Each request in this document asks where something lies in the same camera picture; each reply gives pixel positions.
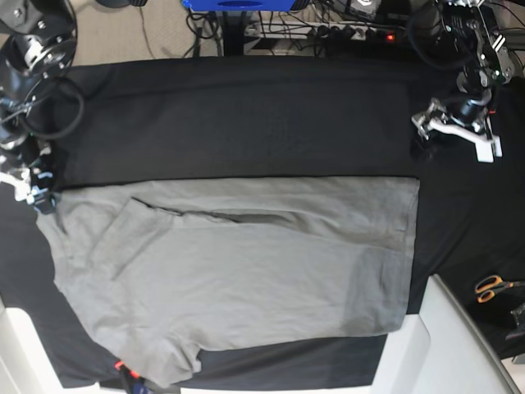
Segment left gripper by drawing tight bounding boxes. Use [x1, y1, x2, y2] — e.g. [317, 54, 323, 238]
[410, 89, 503, 163]

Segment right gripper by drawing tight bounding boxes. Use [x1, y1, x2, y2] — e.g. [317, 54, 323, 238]
[1, 153, 57, 215]

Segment grey T-shirt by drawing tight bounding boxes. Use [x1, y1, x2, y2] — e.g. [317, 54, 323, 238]
[36, 176, 420, 387]

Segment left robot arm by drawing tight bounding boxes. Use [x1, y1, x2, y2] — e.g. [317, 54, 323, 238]
[406, 1, 515, 163]

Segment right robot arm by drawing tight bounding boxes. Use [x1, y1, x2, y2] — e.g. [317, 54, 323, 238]
[1, 1, 85, 214]

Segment white chair left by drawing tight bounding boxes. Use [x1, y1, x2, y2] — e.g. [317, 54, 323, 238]
[1, 305, 63, 394]

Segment white chair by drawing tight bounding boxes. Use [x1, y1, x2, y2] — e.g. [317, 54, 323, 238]
[1, 305, 63, 394]
[371, 275, 520, 393]

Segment black metal tool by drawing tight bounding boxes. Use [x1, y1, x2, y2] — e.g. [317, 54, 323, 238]
[505, 304, 525, 341]

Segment white chair right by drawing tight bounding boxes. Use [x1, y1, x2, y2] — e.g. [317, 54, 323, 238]
[371, 275, 520, 393]

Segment red black clamp bottom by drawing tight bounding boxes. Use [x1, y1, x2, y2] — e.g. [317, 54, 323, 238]
[114, 361, 149, 394]

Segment blue plastic bin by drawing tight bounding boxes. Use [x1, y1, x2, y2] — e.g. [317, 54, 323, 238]
[181, 0, 294, 11]

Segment orange handled scissors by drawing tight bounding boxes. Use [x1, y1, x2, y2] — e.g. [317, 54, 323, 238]
[474, 275, 524, 304]

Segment black stand post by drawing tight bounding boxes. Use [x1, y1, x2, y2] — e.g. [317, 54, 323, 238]
[221, 11, 247, 57]

